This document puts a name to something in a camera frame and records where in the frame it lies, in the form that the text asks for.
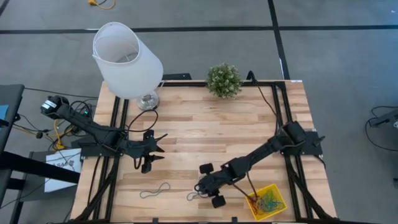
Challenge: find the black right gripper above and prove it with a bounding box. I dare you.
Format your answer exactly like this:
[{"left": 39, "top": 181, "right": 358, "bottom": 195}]
[{"left": 196, "top": 162, "right": 237, "bottom": 208}]

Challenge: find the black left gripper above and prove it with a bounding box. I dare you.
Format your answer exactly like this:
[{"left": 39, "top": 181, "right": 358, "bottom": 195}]
[{"left": 124, "top": 129, "right": 166, "bottom": 174}]

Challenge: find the red rubber band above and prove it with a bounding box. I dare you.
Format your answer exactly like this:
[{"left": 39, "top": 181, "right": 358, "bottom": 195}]
[{"left": 248, "top": 194, "right": 261, "bottom": 217}]

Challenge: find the yellow plastic mesh bin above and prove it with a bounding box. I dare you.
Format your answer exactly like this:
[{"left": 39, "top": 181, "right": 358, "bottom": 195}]
[{"left": 244, "top": 183, "right": 288, "bottom": 222}]

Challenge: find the black box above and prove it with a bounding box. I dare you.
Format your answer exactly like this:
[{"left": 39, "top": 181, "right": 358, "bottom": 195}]
[{"left": 162, "top": 73, "right": 192, "bottom": 82}]

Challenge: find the white shade silver table lamp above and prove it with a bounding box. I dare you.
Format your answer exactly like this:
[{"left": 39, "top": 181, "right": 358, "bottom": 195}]
[{"left": 92, "top": 21, "right": 164, "bottom": 111}]

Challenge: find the white paper sheet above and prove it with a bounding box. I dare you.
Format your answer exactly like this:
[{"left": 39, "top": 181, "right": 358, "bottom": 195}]
[{"left": 44, "top": 148, "right": 82, "bottom": 193}]

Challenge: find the green plant in black pot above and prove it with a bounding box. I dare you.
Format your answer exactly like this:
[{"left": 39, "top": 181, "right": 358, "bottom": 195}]
[{"left": 205, "top": 63, "right": 244, "bottom": 100}]

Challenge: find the black desk bar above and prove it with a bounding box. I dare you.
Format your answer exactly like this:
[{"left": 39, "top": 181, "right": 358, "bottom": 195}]
[{"left": 0, "top": 151, "right": 81, "bottom": 184}]

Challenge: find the grey desk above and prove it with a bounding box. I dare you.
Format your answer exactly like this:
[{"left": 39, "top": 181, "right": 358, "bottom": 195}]
[{"left": 0, "top": 83, "right": 25, "bottom": 153}]

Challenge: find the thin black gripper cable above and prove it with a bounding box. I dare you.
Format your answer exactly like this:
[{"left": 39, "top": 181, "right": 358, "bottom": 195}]
[{"left": 193, "top": 183, "right": 208, "bottom": 199}]

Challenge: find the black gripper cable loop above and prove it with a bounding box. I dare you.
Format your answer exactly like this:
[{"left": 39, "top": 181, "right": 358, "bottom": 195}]
[
  {"left": 231, "top": 172, "right": 259, "bottom": 202},
  {"left": 126, "top": 108, "right": 169, "bottom": 141}
]

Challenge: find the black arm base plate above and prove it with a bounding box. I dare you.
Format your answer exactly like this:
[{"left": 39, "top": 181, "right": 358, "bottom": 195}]
[
  {"left": 79, "top": 136, "right": 126, "bottom": 158},
  {"left": 277, "top": 129, "right": 325, "bottom": 157}
]

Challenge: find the black aluminium rig frame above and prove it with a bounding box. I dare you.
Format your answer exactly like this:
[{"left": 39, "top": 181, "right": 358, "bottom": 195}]
[{"left": 70, "top": 80, "right": 338, "bottom": 224}]

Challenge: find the yellow floor cable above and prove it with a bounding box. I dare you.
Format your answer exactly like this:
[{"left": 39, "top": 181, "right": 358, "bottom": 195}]
[
  {"left": 52, "top": 124, "right": 74, "bottom": 151},
  {"left": 88, "top": 0, "right": 116, "bottom": 10}
]

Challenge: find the long black arm cable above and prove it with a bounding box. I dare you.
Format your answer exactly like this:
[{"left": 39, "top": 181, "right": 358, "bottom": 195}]
[{"left": 246, "top": 70, "right": 280, "bottom": 134}]

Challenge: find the black floor cable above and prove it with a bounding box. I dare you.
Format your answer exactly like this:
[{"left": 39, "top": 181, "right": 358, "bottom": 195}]
[
  {"left": 364, "top": 105, "right": 398, "bottom": 153},
  {"left": 24, "top": 86, "right": 100, "bottom": 100}
]

